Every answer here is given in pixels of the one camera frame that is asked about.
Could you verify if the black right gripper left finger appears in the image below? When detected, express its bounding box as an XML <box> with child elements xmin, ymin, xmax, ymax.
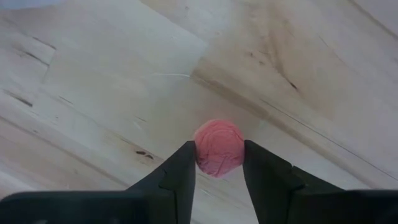
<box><xmin>0</xmin><ymin>140</ymin><xmax>197</xmax><ymax>224</ymax></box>

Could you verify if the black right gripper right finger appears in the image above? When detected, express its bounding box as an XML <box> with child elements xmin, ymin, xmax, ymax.
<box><xmin>243</xmin><ymin>139</ymin><xmax>398</xmax><ymax>224</ymax></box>

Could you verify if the pink toy fruit ball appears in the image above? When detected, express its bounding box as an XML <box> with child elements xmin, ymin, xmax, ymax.
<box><xmin>192</xmin><ymin>119</ymin><xmax>246</xmax><ymax>179</ymax></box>

